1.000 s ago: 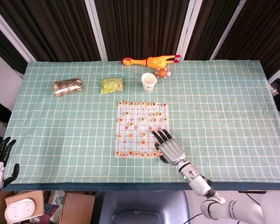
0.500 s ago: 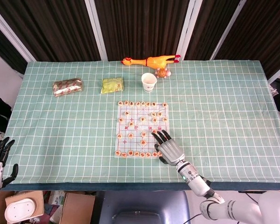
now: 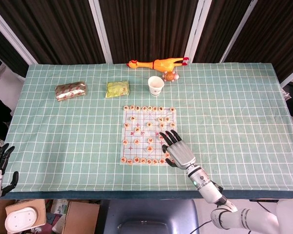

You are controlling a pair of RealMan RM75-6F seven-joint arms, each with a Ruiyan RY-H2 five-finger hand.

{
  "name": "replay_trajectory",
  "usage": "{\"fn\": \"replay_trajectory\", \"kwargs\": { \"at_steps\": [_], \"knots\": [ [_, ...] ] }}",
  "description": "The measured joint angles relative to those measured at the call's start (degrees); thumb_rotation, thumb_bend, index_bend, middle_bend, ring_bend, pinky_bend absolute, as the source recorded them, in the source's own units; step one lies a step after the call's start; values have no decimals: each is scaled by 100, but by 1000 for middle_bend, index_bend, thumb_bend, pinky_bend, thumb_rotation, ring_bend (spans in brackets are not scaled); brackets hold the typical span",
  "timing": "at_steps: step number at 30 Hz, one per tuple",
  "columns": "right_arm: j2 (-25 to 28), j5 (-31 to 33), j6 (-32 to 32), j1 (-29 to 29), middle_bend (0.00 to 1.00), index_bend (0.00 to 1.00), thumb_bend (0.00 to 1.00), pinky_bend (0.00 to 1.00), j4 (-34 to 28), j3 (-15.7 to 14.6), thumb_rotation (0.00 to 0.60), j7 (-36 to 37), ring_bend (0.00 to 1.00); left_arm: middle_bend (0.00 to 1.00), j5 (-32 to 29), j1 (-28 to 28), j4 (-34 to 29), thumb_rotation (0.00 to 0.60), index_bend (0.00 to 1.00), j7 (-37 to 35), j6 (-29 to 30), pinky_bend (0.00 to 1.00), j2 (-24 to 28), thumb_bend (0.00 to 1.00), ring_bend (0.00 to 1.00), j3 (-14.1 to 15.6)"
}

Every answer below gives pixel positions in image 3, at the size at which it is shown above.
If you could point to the dark brown curtain panel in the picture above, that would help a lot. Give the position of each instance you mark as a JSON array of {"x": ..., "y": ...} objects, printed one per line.
[
  {"x": 149, "y": 26},
  {"x": 5, "y": 53},
  {"x": 278, "y": 31},
  {"x": 219, "y": 26},
  {"x": 51, "y": 29}
]

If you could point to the wooden xiangqi piece dark character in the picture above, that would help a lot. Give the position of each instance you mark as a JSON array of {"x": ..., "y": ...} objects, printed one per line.
[
  {"x": 150, "y": 108},
  {"x": 161, "y": 119},
  {"x": 172, "y": 124},
  {"x": 155, "y": 108},
  {"x": 172, "y": 109},
  {"x": 161, "y": 125},
  {"x": 132, "y": 118},
  {"x": 131, "y": 107},
  {"x": 137, "y": 108},
  {"x": 126, "y": 107},
  {"x": 161, "y": 108},
  {"x": 137, "y": 129},
  {"x": 167, "y": 119},
  {"x": 144, "y": 108},
  {"x": 126, "y": 125},
  {"x": 149, "y": 124}
]

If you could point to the green snack packet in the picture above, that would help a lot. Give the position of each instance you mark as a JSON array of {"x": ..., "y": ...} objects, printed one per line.
[{"x": 117, "y": 89}]

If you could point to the dark teal undercloth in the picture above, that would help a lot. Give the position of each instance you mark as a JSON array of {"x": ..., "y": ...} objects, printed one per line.
[{"x": 88, "y": 195}]

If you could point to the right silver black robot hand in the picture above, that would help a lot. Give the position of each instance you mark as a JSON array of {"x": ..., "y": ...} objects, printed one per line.
[{"x": 182, "y": 153}]

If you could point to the yellow rubber chicken toy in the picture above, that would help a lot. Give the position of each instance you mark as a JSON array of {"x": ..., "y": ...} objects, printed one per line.
[{"x": 161, "y": 64}]

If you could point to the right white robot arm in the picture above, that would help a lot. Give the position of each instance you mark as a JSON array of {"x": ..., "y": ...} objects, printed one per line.
[{"x": 210, "y": 190}]

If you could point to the white oval plastic container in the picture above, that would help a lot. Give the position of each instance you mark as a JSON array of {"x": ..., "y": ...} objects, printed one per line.
[{"x": 20, "y": 219}]

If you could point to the blue grey chair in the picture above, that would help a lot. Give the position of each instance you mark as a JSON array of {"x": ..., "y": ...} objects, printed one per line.
[{"x": 149, "y": 217}]

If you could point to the white frame post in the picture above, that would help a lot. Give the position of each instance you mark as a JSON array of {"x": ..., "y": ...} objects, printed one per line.
[
  {"x": 291, "y": 78},
  {"x": 11, "y": 36},
  {"x": 238, "y": 31},
  {"x": 197, "y": 31},
  {"x": 101, "y": 31}
]

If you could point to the translucent xiangqi board sheet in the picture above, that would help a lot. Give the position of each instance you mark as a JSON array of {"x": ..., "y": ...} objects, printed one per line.
[{"x": 141, "y": 151}]

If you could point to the brown cardboard sheet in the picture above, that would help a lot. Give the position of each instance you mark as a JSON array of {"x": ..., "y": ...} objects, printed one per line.
[{"x": 80, "y": 219}]

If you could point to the printed paper carton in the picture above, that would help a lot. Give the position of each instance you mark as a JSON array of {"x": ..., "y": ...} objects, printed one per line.
[{"x": 57, "y": 207}]

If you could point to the pink turtle toy brown shell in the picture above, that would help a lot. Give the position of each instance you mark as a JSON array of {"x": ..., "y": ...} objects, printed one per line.
[{"x": 169, "y": 76}]

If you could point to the white paper cup blue logo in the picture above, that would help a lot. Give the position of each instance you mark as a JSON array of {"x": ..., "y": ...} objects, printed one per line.
[{"x": 156, "y": 85}]

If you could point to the green white grid tablecloth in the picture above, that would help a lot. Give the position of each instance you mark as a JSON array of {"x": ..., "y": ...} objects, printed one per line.
[{"x": 222, "y": 122}]

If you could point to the gold foil red print packet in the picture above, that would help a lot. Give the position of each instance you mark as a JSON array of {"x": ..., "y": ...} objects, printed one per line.
[{"x": 70, "y": 91}]

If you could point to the brown cardboard box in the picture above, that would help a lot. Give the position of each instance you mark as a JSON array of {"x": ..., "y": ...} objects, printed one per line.
[{"x": 40, "y": 212}]

